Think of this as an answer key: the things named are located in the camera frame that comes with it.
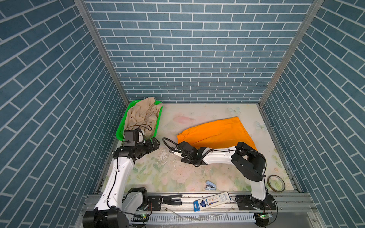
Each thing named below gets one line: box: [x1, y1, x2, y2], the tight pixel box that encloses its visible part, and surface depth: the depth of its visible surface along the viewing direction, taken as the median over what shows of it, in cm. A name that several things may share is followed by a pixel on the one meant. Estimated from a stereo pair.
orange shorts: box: [176, 116, 258, 152], surface depth 101 cm
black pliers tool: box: [161, 194, 183, 206], surface depth 75 cm
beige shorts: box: [124, 96, 163, 140], surface depth 107 cm
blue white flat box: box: [192, 191, 232, 212], surface depth 75 cm
